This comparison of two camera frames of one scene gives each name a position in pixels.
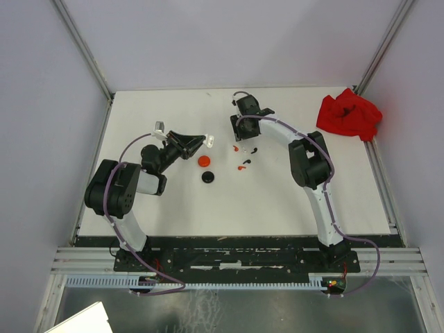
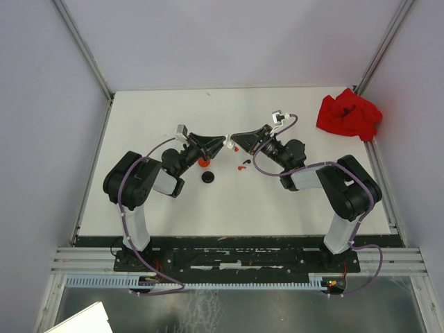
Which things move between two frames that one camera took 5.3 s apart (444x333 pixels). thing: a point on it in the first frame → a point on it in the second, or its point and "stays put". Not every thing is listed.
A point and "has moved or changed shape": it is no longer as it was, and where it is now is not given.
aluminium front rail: (395, 261) stays put
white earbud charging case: (209, 141) has moved or changed shape
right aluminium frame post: (403, 10) stays put
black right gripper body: (241, 130) → (263, 139)
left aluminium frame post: (87, 55) stays put
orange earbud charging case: (204, 161) stays put
